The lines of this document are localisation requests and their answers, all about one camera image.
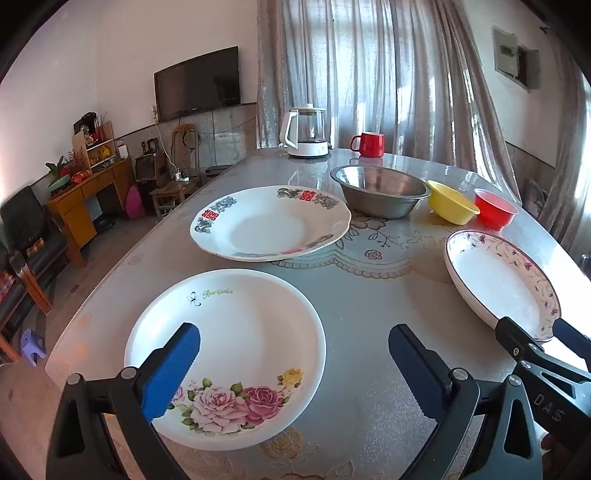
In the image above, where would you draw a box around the oval plate with small flowers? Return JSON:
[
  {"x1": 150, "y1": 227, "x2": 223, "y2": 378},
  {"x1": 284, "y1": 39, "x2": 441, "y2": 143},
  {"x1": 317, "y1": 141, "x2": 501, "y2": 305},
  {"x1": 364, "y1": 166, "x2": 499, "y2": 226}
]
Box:
[{"x1": 444, "y1": 229, "x2": 561, "y2": 341}]

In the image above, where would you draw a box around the red mug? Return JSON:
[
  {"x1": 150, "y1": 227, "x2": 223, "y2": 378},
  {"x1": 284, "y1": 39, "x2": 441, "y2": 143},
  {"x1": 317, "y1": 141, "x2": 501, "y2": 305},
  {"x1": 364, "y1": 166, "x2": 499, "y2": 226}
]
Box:
[{"x1": 349, "y1": 131, "x2": 385, "y2": 158}]

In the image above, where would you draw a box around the red plastic bowl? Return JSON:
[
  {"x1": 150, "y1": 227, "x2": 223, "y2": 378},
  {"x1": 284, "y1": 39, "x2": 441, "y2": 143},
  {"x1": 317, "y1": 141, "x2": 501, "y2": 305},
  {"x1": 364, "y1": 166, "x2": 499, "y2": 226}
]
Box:
[{"x1": 474, "y1": 188, "x2": 519, "y2": 232}]

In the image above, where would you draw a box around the wooden desktop shelf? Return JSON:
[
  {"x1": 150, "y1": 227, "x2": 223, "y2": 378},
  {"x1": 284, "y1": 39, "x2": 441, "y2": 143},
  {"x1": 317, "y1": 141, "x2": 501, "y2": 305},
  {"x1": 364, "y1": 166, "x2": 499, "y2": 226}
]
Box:
[{"x1": 73, "y1": 121, "x2": 116, "y2": 174}]

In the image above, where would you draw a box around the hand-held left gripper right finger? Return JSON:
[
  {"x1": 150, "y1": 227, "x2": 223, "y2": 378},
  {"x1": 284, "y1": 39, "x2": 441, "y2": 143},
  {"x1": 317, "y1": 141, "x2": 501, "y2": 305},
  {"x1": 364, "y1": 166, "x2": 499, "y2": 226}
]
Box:
[{"x1": 388, "y1": 323, "x2": 543, "y2": 480}]

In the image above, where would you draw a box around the orange wooden cabinet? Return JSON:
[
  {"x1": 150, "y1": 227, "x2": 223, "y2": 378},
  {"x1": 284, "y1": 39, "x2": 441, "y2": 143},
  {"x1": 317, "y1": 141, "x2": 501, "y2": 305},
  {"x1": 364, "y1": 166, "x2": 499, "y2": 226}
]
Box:
[{"x1": 46, "y1": 158, "x2": 136, "y2": 268}]

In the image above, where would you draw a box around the black cushioned armchair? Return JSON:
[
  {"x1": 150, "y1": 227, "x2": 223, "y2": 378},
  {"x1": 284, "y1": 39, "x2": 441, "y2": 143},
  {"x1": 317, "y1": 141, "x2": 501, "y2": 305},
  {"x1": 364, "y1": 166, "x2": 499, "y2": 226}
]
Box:
[{"x1": 0, "y1": 185, "x2": 70, "y2": 319}]

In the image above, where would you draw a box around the high-back wooden chair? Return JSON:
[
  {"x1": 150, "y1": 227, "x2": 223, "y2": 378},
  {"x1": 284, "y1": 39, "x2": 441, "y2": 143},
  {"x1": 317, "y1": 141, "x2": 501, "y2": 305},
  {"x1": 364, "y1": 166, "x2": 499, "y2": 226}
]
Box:
[{"x1": 172, "y1": 124, "x2": 204, "y2": 185}]

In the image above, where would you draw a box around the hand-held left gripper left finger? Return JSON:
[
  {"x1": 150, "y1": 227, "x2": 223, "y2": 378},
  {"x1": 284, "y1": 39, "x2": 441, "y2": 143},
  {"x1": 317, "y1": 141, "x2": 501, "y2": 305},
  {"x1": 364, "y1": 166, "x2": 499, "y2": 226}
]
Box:
[{"x1": 45, "y1": 322, "x2": 204, "y2": 480}]

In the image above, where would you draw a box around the narrow grey sheer curtain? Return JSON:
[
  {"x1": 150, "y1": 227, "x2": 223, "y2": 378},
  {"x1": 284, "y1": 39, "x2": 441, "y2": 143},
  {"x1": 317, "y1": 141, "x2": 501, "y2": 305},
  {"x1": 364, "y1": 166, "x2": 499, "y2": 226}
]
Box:
[{"x1": 538, "y1": 60, "x2": 591, "y2": 252}]

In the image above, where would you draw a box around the yellow plastic bowl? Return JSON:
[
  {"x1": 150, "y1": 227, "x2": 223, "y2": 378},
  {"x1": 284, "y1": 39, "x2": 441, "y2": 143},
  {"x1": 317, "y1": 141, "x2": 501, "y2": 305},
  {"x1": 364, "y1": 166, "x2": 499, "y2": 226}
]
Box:
[{"x1": 426, "y1": 180, "x2": 481, "y2": 226}]

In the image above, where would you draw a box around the small old television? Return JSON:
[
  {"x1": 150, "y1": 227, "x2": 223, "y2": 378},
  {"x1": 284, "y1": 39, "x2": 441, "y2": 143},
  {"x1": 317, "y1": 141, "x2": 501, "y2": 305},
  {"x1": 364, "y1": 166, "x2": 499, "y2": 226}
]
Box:
[{"x1": 134, "y1": 154, "x2": 160, "y2": 183}]

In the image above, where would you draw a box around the white glass electric kettle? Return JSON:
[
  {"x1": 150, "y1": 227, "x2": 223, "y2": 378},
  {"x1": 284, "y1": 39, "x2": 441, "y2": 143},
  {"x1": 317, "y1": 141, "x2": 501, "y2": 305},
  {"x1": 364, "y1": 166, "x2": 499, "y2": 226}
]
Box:
[{"x1": 278, "y1": 105, "x2": 330, "y2": 158}]

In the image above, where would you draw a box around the wide grey sheer curtain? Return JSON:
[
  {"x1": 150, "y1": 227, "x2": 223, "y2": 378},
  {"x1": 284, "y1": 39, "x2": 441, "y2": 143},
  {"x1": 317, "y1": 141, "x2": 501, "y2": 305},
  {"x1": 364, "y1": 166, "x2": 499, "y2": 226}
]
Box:
[{"x1": 256, "y1": 0, "x2": 522, "y2": 204}]

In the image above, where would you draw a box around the low wooden chair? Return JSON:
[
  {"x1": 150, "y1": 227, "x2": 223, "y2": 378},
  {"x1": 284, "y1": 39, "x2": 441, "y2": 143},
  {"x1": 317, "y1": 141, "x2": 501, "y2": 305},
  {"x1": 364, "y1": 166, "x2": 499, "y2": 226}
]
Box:
[{"x1": 148, "y1": 180, "x2": 200, "y2": 221}]

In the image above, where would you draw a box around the wall electrical box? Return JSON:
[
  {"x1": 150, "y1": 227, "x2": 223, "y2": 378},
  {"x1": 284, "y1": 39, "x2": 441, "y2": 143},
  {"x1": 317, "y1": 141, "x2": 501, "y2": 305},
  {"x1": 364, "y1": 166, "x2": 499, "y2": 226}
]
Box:
[{"x1": 492, "y1": 25, "x2": 542, "y2": 90}]

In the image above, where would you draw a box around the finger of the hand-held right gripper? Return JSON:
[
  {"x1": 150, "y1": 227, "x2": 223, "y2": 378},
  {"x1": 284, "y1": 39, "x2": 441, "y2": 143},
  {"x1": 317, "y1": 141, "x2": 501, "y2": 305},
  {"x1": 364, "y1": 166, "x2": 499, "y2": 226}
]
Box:
[
  {"x1": 553, "y1": 318, "x2": 591, "y2": 372},
  {"x1": 495, "y1": 317, "x2": 548, "y2": 365}
]

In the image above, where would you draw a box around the pink bag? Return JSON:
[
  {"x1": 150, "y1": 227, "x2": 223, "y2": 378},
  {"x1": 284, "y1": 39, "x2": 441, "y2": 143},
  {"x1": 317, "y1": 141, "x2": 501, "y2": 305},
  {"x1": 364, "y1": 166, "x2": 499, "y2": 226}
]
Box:
[{"x1": 126, "y1": 185, "x2": 146, "y2": 220}]

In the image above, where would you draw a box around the stainless steel bowl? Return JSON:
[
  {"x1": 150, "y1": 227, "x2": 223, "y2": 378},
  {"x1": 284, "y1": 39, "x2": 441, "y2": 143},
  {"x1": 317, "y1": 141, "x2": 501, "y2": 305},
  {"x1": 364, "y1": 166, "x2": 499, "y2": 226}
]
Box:
[{"x1": 329, "y1": 165, "x2": 432, "y2": 220}]

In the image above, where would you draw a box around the purple plastic stool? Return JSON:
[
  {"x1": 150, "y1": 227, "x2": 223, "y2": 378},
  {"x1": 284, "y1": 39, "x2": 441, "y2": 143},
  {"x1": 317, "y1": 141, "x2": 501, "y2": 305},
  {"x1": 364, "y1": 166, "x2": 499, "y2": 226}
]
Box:
[{"x1": 19, "y1": 329, "x2": 47, "y2": 367}]

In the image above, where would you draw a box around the potted plant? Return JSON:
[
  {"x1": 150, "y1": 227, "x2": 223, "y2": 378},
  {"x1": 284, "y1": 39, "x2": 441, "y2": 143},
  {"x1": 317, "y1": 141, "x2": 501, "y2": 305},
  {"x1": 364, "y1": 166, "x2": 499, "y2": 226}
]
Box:
[{"x1": 45, "y1": 156, "x2": 70, "y2": 181}]

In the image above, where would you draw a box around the white plate with red characters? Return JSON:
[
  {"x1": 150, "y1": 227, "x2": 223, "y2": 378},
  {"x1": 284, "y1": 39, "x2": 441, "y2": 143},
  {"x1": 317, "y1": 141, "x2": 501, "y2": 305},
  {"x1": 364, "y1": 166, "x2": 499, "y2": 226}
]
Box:
[{"x1": 189, "y1": 185, "x2": 352, "y2": 262}]

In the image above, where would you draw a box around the white plate with pink roses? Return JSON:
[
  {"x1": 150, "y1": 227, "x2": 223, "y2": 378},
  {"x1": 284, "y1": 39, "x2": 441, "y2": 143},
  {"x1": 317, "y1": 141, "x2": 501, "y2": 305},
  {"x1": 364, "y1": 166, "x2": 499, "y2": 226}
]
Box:
[{"x1": 124, "y1": 268, "x2": 327, "y2": 452}]

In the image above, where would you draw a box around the black flat television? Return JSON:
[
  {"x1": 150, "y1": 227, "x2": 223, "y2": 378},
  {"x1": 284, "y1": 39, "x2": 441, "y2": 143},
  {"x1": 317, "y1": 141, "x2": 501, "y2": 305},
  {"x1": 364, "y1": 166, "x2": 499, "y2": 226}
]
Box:
[{"x1": 154, "y1": 46, "x2": 242, "y2": 123}]

